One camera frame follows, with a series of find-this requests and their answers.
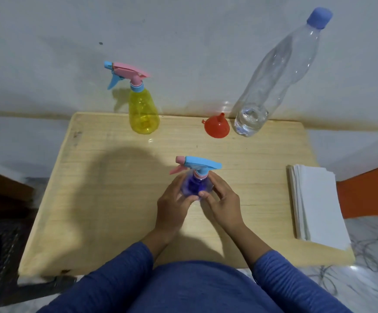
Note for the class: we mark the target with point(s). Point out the person's right hand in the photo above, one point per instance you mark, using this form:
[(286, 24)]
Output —
[(224, 208)]

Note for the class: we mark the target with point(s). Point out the person's left hand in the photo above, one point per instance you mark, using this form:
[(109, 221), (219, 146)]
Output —
[(169, 211)]

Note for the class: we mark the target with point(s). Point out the person's right thumb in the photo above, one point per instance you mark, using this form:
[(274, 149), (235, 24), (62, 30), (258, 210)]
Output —
[(206, 196)]

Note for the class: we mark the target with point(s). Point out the person's left thumb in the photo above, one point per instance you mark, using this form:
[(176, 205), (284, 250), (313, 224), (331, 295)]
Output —
[(189, 200)]

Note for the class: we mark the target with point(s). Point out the blue spray bottle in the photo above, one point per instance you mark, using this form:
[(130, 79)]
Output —
[(195, 184)]

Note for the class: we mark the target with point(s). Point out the person's left forearm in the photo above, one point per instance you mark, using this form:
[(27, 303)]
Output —
[(127, 267)]

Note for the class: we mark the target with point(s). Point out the person's right forearm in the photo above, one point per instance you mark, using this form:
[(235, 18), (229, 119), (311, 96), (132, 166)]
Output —
[(273, 270)]

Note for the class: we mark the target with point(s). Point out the red plastic funnel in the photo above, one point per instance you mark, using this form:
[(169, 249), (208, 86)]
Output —
[(217, 127)]

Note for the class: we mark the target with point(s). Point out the blue shirt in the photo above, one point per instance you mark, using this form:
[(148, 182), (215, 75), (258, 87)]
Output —
[(198, 290)]

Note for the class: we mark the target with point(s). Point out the yellow spray bottle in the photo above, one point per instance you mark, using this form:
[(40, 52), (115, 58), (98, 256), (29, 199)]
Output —
[(143, 114)]

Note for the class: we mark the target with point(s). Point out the stack of white paper napkins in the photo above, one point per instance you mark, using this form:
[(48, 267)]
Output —
[(319, 205)]

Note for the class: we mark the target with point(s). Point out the clear plastic water bottle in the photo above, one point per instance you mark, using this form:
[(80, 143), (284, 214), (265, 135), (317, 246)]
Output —
[(273, 78)]

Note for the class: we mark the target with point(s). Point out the orange furniture panel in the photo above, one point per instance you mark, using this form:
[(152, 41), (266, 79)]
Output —
[(368, 192)]

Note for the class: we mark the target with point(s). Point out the dark brown wooden furniture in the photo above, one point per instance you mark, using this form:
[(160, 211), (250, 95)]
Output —
[(3, 189)]

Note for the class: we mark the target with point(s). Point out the black mesh chair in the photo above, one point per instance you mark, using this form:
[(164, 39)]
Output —
[(9, 257)]

